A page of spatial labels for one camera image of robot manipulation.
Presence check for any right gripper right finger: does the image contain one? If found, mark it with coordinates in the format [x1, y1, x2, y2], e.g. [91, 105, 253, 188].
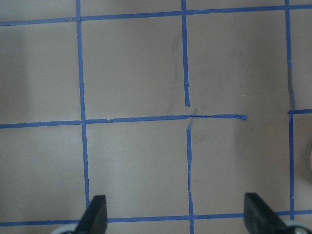
[244, 193, 287, 234]

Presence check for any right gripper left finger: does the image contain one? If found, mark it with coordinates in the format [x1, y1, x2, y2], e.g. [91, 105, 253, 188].
[76, 195, 107, 234]

